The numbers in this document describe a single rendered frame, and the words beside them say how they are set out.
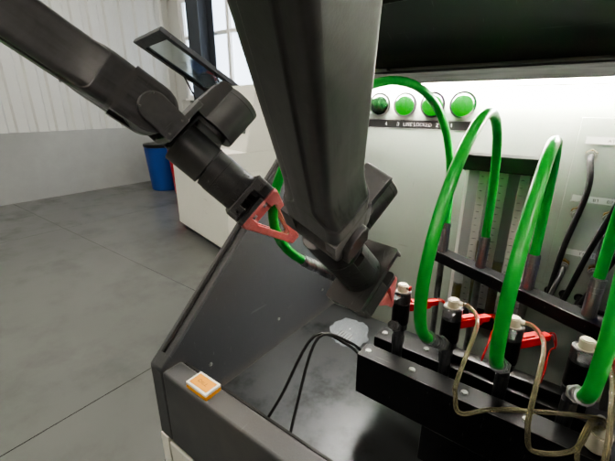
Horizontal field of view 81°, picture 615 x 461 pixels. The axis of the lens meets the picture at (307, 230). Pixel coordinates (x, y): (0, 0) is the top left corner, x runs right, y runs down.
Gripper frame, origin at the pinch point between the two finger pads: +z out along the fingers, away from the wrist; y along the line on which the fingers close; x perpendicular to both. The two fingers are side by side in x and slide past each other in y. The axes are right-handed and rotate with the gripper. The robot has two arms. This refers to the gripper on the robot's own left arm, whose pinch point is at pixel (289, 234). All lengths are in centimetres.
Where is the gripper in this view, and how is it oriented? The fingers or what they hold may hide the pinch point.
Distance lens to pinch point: 52.7
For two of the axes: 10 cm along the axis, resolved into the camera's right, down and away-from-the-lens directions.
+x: -6.4, 7.6, -0.7
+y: -2.4, -1.1, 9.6
